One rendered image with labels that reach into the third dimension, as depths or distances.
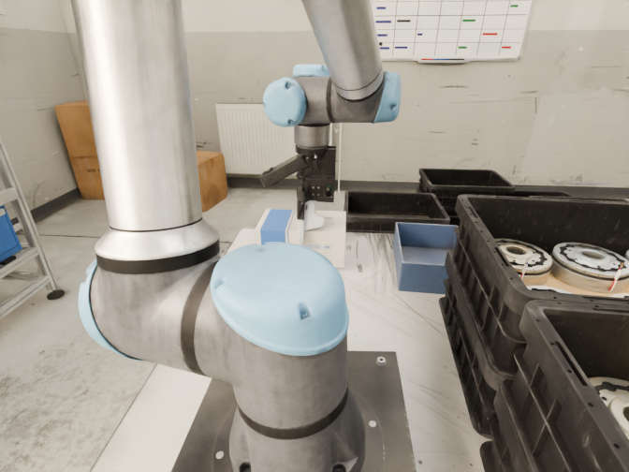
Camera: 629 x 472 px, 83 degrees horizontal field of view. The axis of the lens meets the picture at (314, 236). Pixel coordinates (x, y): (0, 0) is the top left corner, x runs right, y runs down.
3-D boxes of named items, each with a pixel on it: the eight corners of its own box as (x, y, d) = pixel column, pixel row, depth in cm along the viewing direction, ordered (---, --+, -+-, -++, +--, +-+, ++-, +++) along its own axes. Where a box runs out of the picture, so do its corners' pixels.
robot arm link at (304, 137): (291, 126, 70) (297, 120, 77) (291, 150, 72) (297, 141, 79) (329, 127, 70) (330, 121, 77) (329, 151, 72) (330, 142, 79)
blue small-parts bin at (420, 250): (473, 297, 73) (479, 268, 70) (398, 290, 75) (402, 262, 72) (452, 250, 91) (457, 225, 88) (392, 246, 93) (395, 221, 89)
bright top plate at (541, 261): (485, 268, 54) (486, 264, 53) (476, 238, 62) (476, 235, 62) (561, 277, 51) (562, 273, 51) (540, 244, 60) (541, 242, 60)
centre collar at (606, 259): (585, 265, 53) (587, 262, 53) (565, 249, 58) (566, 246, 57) (619, 266, 53) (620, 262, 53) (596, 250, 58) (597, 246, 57)
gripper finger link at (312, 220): (323, 243, 74) (325, 200, 76) (295, 242, 75) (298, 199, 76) (324, 244, 77) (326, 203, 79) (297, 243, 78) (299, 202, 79)
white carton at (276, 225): (257, 264, 82) (255, 228, 78) (268, 240, 93) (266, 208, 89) (343, 268, 81) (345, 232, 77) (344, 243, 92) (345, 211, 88)
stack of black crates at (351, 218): (340, 310, 156) (343, 216, 136) (341, 273, 183) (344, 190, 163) (432, 316, 153) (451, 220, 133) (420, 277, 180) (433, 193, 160)
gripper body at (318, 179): (333, 206, 77) (335, 150, 71) (294, 204, 77) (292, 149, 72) (334, 194, 84) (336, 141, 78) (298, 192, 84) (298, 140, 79)
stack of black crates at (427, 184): (417, 266, 189) (430, 185, 169) (408, 240, 216) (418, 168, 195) (495, 270, 186) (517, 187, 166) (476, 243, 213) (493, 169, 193)
